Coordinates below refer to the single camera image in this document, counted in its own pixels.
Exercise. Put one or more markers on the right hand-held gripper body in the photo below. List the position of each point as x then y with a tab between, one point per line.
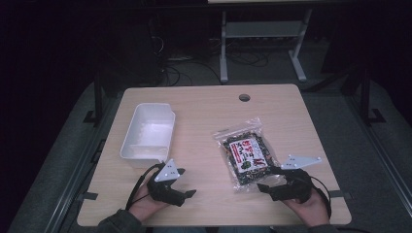
296	186

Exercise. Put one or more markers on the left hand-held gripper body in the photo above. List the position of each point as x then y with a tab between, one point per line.
163	189

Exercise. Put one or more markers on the clear snack bag red label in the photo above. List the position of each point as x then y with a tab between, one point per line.
247	155

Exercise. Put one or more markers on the white plastic bin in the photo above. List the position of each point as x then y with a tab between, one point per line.
149	132

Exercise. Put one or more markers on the person's left hand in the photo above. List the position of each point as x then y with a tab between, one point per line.
146	205

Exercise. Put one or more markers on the person's right hand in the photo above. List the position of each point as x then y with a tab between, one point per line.
307	210

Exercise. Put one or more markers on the black metal stand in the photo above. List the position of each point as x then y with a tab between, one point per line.
97	97
367	97

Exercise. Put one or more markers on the grey table edge bracket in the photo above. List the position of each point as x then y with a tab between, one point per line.
340	194
87	196

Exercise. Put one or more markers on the white metal desk frame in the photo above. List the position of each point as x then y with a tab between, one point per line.
264	29

